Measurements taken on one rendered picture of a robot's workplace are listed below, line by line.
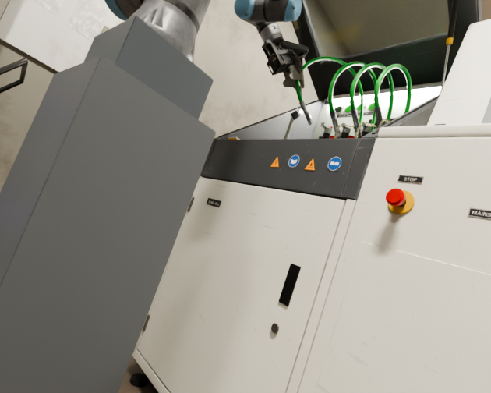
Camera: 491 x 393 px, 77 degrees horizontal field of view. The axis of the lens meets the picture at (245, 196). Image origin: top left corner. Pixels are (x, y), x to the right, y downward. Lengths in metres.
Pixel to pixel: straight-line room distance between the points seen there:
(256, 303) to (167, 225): 0.39
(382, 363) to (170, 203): 0.49
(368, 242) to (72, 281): 0.56
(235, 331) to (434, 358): 0.48
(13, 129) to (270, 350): 2.53
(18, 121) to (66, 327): 2.45
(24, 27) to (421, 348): 2.95
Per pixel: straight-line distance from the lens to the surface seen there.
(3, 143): 2.91
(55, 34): 3.04
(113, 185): 0.53
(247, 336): 0.89
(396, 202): 0.68
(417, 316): 0.67
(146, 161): 0.55
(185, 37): 0.67
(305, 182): 0.86
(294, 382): 0.80
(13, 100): 2.93
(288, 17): 1.17
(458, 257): 0.67
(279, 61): 1.21
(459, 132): 0.76
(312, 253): 0.79
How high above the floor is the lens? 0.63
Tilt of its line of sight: 7 degrees up
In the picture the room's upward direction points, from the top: 20 degrees clockwise
